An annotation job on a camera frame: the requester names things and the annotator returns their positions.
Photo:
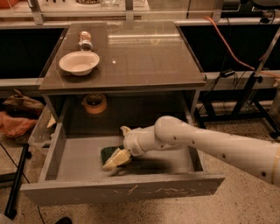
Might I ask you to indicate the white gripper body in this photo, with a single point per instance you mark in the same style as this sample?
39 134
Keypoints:
132 143

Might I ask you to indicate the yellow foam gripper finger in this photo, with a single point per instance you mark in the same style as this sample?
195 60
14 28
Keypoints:
116 159
125 130

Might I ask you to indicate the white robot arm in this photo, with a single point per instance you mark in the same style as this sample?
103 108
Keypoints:
256 157

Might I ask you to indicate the grey open drawer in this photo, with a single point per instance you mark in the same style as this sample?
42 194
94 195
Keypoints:
73 174

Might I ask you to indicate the roll of tan tape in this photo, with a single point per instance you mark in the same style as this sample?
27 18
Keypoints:
94 103

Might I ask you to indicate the grey cabinet table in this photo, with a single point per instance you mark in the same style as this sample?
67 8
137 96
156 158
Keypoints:
136 59

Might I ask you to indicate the black table leg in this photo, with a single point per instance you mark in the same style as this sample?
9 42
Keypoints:
198 119

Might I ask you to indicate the white bowl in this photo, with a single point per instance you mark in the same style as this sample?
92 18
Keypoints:
79 63

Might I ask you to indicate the clear plastic bin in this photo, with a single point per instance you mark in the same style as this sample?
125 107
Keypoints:
42 134

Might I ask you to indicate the black shoe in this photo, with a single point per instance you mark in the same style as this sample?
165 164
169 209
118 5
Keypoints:
64 220

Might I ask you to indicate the overturned glass jar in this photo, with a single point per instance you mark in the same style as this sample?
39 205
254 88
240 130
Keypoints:
85 43

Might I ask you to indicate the brown bag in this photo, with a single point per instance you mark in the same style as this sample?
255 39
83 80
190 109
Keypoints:
21 105

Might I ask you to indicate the black power adapter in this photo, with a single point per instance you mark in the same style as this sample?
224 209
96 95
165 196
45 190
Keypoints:
227 73

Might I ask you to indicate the orange cloth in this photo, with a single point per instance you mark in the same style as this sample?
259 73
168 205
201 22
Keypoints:
15 126

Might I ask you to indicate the black stand leg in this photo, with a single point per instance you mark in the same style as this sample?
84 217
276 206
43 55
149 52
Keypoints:
10 210

